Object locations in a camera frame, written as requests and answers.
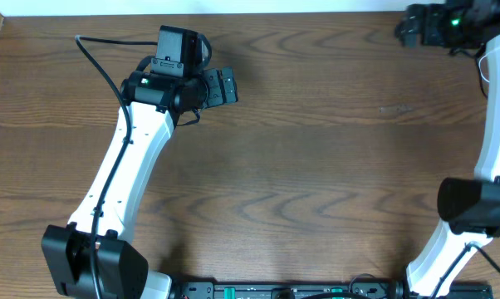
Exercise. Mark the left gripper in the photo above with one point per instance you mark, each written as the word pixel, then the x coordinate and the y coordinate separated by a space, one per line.
pixel 213 88

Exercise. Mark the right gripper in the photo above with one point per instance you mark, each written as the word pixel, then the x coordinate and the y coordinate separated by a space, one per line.
pixel 430 15

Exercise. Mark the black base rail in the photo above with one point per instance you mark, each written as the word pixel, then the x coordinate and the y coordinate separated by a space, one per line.
pixel 209 290

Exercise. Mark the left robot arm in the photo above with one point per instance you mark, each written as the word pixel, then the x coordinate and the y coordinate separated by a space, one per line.
pixel 93 255

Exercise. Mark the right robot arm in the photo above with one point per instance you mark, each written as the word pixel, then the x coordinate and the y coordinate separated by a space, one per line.
pixel 469 209

